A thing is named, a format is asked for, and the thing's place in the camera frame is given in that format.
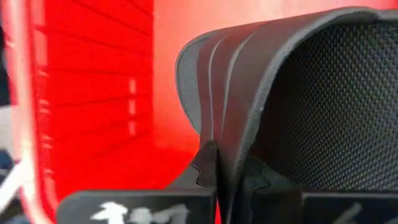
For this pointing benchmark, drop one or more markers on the red ribbed plastic bin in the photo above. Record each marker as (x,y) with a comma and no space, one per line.
(93,77)

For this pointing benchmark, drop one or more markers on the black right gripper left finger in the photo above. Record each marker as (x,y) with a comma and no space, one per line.
(140,208)

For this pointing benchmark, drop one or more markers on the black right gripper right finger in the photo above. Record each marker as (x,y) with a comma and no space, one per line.
(311,208)

